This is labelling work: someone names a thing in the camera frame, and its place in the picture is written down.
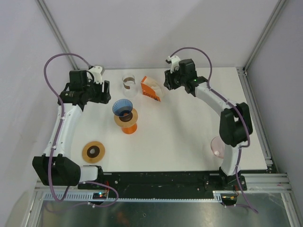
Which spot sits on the blue glass dripper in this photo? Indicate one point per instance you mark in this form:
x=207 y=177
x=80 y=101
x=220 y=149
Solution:
x=122 y=107

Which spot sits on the orange glass carafe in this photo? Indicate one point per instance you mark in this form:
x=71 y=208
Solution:
x=129 y=130

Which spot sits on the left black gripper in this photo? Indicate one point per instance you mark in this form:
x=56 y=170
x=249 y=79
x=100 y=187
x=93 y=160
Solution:
x=102 y=97

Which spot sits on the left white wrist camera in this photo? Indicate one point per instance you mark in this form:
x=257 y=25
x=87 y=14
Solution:
x=97 y=72

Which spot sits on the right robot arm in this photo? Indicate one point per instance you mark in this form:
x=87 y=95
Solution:
x=235 y=126

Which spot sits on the aluminium frame post left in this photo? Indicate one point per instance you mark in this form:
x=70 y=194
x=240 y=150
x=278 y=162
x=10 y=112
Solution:
x=52 y=25

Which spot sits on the aluminium frame post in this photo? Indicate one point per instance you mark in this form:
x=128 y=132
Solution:
x=266 y=31
x=52 y=25

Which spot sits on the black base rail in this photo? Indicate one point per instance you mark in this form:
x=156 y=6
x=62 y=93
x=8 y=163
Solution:
x=170 y=185

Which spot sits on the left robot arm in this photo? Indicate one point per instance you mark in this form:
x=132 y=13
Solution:
x=56 y=163

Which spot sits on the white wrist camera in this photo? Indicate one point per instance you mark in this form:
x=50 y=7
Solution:
x=173 y=61
x=97 y=72

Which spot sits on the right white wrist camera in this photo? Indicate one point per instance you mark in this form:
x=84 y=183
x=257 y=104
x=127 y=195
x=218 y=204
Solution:
x=173 y=61

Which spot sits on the orange coffee filter box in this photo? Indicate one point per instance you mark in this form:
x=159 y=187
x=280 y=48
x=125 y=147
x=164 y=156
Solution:
x=152 y=89

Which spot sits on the aluminium frame post right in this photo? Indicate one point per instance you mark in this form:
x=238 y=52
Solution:
x=266 y=31

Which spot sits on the clear glass carafe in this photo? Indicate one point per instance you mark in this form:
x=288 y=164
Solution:
x=129 y=86

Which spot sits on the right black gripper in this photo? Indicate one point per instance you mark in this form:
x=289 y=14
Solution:
x=168 y=82

